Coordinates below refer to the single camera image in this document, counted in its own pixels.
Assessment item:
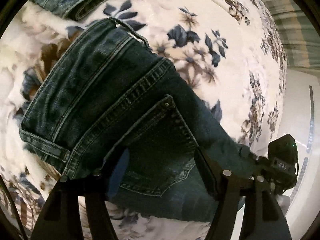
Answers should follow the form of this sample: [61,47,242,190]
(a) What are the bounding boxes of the black cable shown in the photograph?
[0,175,27,240]

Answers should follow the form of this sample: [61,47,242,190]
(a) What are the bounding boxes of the dark blue denim jeans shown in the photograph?
[20,20,253,222]

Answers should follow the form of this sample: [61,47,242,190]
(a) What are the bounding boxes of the floral cream fleece blanket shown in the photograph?
[1,0,287,233]

